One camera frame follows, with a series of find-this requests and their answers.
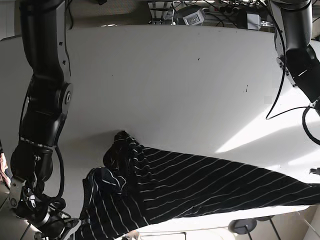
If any grey socket box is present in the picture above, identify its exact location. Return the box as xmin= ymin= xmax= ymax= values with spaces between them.
xmin=178 ymin=5 xmax=205 ymax=26

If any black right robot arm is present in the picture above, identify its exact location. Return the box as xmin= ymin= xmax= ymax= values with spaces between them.
xmin=8 ymin=0 xmax=81 ymax=240

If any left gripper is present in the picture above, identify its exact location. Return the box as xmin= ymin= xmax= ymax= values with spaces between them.
xmin=309 ymin=167 xmax=320 ymax=176

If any black white striped shirt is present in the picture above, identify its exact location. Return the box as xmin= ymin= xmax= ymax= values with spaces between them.
xmin=76 ymin=131 xmax=320 ymax=240

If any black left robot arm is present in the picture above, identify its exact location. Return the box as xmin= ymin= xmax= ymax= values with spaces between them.
xmin=268 ymin=0 xmax=320 ymax=145

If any grey power adapter box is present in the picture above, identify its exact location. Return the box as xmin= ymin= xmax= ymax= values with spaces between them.
xmin=247 ymin=13 xmax=262 ymax=31

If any black looping arm cable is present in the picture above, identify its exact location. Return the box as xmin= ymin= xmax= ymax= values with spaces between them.
xmin=265 ymin=14 xmax=312 ymax=121

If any round black stand base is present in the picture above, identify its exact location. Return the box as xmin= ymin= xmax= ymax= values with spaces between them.
xmin=228 ymin=218 xmax=257 ymax=235

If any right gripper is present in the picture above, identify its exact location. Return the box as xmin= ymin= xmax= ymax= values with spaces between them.
xmin=33 ymin=212 xmax=82 ymax=240

